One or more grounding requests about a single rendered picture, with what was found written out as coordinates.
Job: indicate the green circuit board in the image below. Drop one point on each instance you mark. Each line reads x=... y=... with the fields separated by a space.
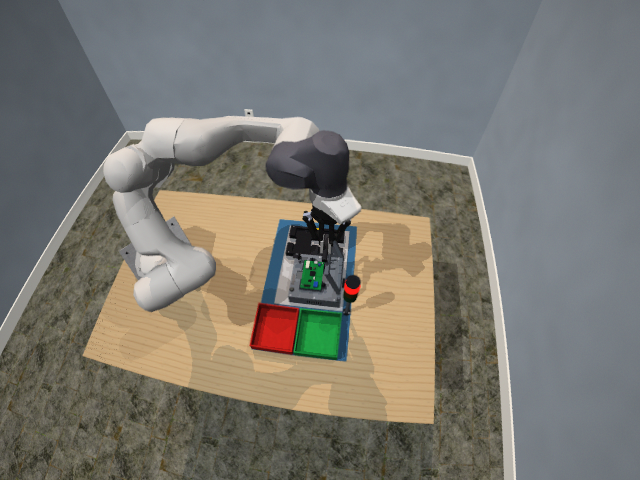
x=312 y=275

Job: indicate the red open-top bin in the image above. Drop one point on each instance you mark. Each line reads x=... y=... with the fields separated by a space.
x=274 y=328

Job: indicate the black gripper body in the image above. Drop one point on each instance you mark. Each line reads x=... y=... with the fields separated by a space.
x=316 y=214

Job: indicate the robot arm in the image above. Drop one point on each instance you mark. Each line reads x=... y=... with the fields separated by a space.
x=319 y=160

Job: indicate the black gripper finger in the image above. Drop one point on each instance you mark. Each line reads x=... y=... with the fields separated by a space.
x=338 y=234
x=307 y=218

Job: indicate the green bin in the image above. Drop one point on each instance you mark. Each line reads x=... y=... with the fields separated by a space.
x=318 y=334

